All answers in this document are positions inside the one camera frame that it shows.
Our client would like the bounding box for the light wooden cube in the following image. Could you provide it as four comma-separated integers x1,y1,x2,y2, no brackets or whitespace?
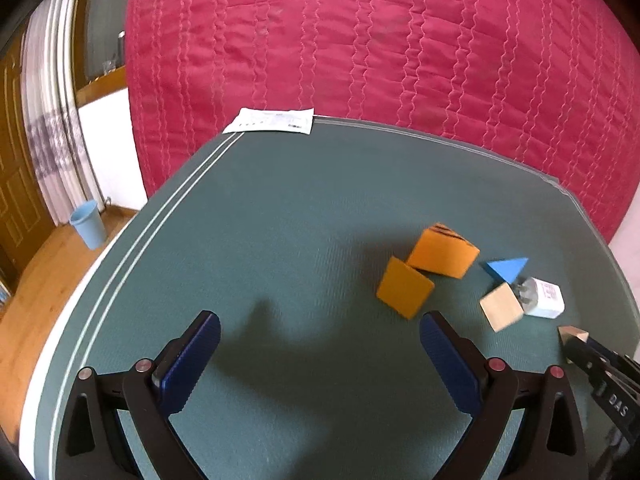
479,283,525,333

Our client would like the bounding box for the white box with patterned end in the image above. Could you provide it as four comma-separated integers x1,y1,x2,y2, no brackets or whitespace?
515,276,566,320

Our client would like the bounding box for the blue triangular block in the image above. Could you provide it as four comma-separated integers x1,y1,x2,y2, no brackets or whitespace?
482,257,529,286

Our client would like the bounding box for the brown wooden block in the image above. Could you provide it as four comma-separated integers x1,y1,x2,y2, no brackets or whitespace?
558,325,589,347

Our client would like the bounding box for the white patterned curtain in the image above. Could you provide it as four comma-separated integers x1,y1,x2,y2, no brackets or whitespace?
22,0,106,226

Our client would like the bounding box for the red quilted blanket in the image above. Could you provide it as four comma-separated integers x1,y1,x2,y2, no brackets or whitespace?
125,0,640,243

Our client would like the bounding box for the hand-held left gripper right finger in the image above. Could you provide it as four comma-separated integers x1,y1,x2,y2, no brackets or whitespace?
419,310,588,480

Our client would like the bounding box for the plain orange box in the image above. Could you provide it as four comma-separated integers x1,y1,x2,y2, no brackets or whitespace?
376,256,435,320

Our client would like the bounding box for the white paper sheet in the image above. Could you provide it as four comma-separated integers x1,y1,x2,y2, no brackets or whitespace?
223,107,315,135

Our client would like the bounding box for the orange box with striped end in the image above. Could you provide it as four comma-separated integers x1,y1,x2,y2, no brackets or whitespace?
406,222,480,279

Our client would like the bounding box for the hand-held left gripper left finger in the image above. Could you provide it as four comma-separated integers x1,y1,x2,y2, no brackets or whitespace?
56,310,222,480

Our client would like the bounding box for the brown wooden door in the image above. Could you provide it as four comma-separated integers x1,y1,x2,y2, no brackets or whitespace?
0,45,56,281

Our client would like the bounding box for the blue plastic bin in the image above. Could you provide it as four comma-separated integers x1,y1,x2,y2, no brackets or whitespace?
69,200,107,250

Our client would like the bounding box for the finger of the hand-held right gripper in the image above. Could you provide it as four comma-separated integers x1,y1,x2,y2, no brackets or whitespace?
582,336,640,372
565,337,640,386

